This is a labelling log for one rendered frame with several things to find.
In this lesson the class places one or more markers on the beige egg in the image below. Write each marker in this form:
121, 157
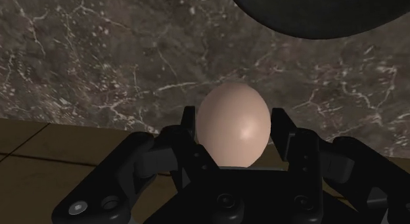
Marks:
233, 124

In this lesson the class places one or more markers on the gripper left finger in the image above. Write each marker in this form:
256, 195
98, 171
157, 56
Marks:
150, 159

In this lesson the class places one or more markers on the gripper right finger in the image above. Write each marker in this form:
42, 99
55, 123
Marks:
307, 153

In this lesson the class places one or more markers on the black round pan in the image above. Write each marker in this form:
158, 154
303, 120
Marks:
323, 12

